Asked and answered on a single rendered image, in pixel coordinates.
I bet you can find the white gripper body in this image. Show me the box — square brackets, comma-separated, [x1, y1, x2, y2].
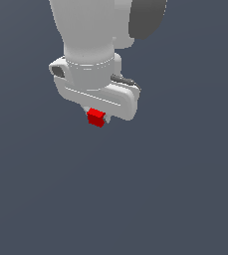
[48, 53, 142, 122]

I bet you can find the red cube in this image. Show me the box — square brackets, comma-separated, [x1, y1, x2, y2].
[86, 107, 107, 128]

